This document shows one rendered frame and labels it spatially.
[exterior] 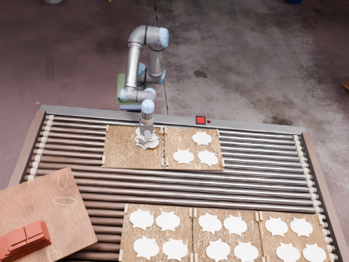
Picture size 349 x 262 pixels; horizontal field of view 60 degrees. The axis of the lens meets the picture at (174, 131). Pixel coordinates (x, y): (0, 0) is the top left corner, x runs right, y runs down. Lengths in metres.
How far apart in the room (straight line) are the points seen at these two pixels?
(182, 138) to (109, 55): 2.36
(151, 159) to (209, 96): 1.97
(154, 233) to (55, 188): 0.63
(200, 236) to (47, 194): 0.91
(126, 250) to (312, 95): 3.41
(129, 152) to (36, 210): 0.68
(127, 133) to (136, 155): 0.20
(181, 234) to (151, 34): 1.22
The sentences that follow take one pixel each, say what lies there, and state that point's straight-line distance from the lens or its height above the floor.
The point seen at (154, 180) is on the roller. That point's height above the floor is 0.92.
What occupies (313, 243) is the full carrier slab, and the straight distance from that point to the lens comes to 2.13.
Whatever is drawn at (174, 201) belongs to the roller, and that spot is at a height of 0.92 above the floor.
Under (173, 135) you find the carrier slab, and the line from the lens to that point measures 2.20.
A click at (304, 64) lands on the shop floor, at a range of 4.99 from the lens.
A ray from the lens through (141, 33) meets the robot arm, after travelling 1.95.
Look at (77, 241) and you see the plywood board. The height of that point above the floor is 1.04.
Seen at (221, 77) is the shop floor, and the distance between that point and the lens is 4.18.
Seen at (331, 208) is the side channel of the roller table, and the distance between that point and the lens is 2.29.
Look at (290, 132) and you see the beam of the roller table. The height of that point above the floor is 0.92.
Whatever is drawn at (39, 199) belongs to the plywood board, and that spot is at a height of 1.04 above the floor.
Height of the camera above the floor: 2.69
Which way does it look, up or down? 52 degrees down
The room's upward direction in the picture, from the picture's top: 11 degrees clockwise
